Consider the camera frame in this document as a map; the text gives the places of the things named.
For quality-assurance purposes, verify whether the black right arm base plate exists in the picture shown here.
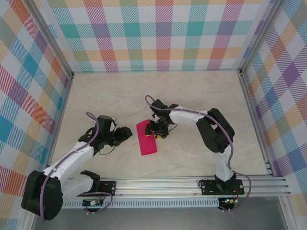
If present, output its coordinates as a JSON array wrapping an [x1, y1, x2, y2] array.
[[199, 179, 244, 196]]

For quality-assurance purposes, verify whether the wide aluminium base rail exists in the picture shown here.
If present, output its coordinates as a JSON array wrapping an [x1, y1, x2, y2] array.
[[47, 176, 292, 199]]

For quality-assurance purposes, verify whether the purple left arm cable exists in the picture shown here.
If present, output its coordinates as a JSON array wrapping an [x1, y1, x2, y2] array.
[[38, 111, 115, 222]]

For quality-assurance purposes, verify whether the magenta cloth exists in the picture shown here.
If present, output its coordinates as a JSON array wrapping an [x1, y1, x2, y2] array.
[[135, 119, 158, 156]]

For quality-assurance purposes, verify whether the aluminium frame post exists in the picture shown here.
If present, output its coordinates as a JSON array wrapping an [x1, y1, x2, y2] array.
[[24, 0, 75, 79], [239, 0, 286, 77]]

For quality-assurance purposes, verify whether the perforated metal cable tray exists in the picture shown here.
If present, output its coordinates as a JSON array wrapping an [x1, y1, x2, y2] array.
[[61, 200, 220, 208]]

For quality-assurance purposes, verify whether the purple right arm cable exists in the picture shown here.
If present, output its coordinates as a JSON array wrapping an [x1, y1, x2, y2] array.
[[144, 95, 252, 214]]

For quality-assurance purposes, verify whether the thin black left gripper cable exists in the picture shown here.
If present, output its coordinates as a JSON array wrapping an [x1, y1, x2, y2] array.
[[97, 143, 116, 157]]

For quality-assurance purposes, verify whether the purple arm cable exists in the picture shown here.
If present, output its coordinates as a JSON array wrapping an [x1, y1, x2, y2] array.
[[38, 111, 115, 222], [144, 95, 252, 214]]

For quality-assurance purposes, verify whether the aluminium side rail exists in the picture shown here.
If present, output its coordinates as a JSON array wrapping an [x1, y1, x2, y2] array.
[[238, 69, 276, 178], [42, 74, 74, 180]]

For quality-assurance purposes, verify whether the short aluminium frame strut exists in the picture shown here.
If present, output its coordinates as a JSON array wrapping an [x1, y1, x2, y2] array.
[[278, 195, 293, 230], [23, 210, 38, 230]]

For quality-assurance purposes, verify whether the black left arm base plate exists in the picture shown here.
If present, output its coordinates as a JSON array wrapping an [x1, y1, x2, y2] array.
[[99, 181, 118, 196]]

